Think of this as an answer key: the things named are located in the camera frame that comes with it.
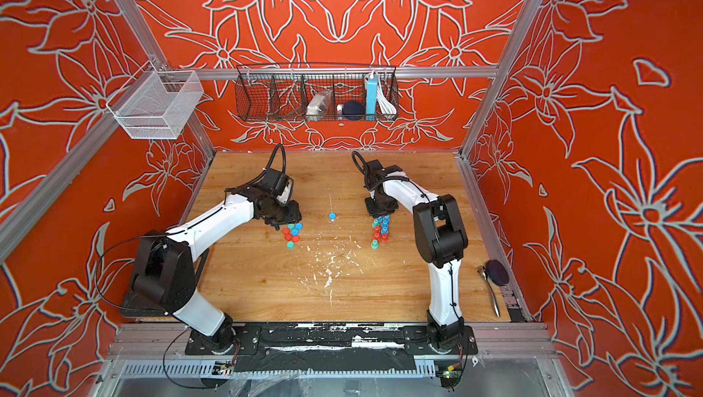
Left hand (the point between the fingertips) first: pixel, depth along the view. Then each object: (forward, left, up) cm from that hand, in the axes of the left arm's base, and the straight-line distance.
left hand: (297, 215), depth 89 cm
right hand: (+6, -26, -5) cm, 27 cm away
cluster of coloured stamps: (+1, -28, -7) cm, 29 cm away
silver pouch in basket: (+31, -5, +22) cm, 38 cm away
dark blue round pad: (-11, -65, -8) cm, 67 cm away
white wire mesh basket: (+27, +51, +22) cm, 62 cm away
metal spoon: (-12, -60, -7) cm, 61 cm away
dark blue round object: (+31, -17, +20) cm, 41 cm away
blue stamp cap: (+7, -11, -9) cm, 15 cm away
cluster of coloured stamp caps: (-2, +3, -10) cm, 10 cm away
